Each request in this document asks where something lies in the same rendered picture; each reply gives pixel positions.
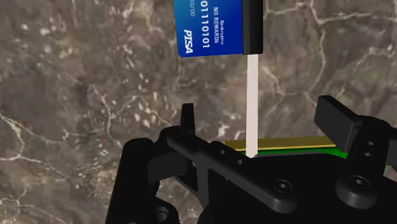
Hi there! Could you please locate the black handled white blade knife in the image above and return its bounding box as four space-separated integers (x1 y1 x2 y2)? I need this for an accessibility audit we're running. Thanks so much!
242 0 264 158

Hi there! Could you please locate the green and gold flat box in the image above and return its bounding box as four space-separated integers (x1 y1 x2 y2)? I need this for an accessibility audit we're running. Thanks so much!
223 136 387 182

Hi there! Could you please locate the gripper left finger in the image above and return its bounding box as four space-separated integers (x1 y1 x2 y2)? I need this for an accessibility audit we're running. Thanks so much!
104 103 299 224

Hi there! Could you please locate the blue bank card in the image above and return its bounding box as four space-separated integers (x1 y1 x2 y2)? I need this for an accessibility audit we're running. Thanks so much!
172 0 244 59

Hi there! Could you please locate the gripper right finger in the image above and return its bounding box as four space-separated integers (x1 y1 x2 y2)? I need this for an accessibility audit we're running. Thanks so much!
314 95 397 209

